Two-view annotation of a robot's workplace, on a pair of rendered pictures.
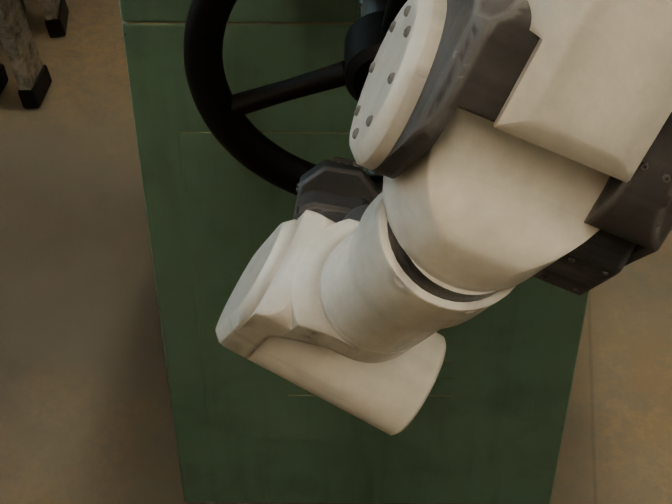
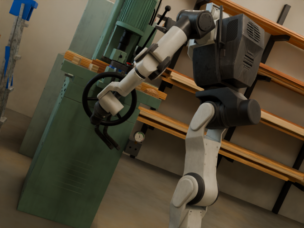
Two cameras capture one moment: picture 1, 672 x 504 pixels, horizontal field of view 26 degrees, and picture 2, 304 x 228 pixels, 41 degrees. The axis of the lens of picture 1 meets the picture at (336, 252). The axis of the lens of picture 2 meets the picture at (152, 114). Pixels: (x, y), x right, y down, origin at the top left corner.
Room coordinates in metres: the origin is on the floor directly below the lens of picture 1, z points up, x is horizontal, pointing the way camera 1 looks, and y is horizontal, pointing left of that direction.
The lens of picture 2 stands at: (-1.29, 0.31, 1.02)
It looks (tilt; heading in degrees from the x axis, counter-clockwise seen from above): 5 degrees down; 344
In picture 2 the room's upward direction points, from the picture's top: 23 degrees clockwise
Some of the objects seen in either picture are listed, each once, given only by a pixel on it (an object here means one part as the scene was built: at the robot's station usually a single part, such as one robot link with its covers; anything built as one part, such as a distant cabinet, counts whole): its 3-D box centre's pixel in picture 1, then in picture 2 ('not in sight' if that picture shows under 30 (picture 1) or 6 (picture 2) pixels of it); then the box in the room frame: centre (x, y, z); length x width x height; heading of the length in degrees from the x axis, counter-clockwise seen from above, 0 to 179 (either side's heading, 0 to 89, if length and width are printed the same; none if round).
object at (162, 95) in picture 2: not in sight; (116, 76); (1.16, -0.08, 0.92); 0.67 x 0.02 x 0.04; 90
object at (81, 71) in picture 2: not in sight; (111, 84); (1.06, -0.05, 0.87); 0.61 x 0.30 x 0.06; 90
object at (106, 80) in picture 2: not in sight; (116, 78); (0.97, -0.05, 0.91); 0.15 x 0.14 x 0.09; 90
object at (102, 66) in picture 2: not in sight; (110, 72); (1.08, -0.02, 0.93); 0.24 x 0.01 x 0.06; 90
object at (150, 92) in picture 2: not in sight; (152, 92); (1.07, -0.30, 0.92); 0.14 x 0.09 x 0.04; 0
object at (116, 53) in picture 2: not in sight; (117, 57); (1.18, -0.04, 1.03); 0.14 x 0.07 x 0.09; 0
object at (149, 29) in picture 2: not in sight; (146, 37); (1.38, -0.19, 1.23); 0.09 x 0.08 x 0.15; 0
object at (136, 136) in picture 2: not in sight; (138, 137); (0.95, -0.30, 0.65); 0.06 x 0.04 x 0.08; 90
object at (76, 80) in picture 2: not in sight; (105, 90); (1.10, -0.04, 0.82); 0.40 x 0.21 x 0.04; 90
